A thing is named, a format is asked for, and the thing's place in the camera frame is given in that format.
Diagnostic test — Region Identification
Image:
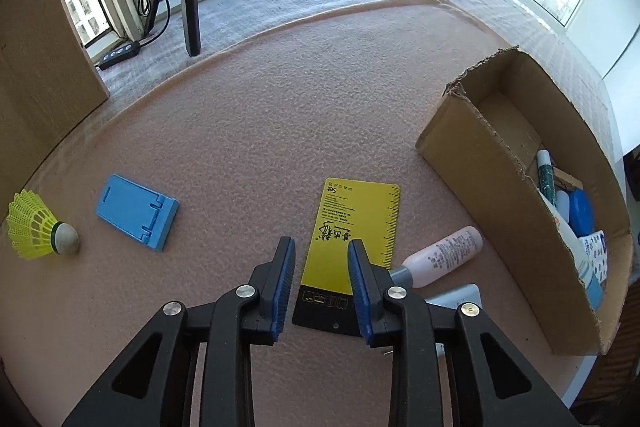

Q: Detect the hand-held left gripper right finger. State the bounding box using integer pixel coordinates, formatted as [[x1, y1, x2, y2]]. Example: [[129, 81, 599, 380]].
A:
[[346, 239, 578, 427]]

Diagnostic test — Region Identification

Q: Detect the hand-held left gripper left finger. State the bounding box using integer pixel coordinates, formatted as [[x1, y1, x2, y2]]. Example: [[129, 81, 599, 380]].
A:
[[62, 236, 297, 427]]

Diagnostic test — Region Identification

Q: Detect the yellow ruler card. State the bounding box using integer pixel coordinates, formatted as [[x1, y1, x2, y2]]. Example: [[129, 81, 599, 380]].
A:
[[291, 178, 402, 337]]

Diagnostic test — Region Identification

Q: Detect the white lotion bottle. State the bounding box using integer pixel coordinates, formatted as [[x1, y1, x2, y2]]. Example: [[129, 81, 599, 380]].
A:
[[387, 226, 485, 290]]

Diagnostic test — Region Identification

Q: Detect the blue phone stand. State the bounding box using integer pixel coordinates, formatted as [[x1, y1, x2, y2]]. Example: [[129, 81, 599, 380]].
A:
[[96, 174, 180, 252]]

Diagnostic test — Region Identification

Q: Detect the cardboard box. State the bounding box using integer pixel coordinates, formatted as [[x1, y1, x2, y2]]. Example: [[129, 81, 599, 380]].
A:
[[415, 48, 635, 356]]

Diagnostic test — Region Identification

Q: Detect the green and white marker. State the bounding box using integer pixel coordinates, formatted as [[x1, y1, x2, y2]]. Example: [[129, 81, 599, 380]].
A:
[[536, 149, 557, 208]]

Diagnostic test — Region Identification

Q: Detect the light blue plastic item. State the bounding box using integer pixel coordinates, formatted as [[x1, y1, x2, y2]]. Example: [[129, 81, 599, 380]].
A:
[[582, 274, 603, 310]]

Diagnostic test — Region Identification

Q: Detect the blue round lid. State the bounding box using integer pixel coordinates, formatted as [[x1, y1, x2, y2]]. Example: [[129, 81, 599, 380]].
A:
[[569, 189, 596, 238]]

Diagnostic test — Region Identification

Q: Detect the yellow shuttlecock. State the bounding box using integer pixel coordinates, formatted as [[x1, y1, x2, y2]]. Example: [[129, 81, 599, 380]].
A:
[[7, 189, 81, 260]]

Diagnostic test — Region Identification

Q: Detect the star-patterned white box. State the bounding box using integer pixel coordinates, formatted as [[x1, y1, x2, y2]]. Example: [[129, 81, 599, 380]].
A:
[[580, 231, 609, 283]]

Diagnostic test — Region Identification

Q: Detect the black inline remote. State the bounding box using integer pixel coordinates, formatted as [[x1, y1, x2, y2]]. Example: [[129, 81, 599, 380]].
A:
[[97, 39, 143, 71]]

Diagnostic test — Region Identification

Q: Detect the light wooden board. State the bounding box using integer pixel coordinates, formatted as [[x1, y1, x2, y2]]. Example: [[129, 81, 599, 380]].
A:
[[0, 0, 111, 202]]

